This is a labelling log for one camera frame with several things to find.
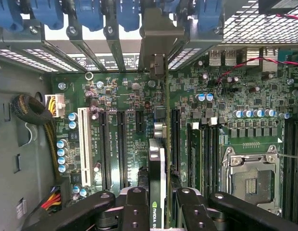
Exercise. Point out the thin metal locking lever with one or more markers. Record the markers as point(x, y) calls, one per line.
point(290, 157)

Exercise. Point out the open black PC case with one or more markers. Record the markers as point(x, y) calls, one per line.
point(19, 120)

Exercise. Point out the white power connector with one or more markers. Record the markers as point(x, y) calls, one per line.
point(58, 106)

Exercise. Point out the green motherboard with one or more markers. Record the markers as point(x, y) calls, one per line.
point(129, 91)

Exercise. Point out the white expansion slot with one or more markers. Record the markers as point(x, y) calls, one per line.
point(85, 144)

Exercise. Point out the metal CPU socket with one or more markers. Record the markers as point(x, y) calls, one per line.
point(252, 178)

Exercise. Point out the blue card retention clip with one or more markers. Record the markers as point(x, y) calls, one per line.
point(7, 13)
point(48, 13)
point(128, 14)
point(210, 14)
point(89, 14)

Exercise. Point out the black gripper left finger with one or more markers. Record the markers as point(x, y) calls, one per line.
point(135, 211)

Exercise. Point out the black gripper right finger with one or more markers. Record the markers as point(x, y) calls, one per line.
point(192, 211)

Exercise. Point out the short black expansion slot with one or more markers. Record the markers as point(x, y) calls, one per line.
point(140, 122)

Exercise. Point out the long black expansion slot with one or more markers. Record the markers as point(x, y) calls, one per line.
point(122, 149)
point(176, 139)
point(104, 149)

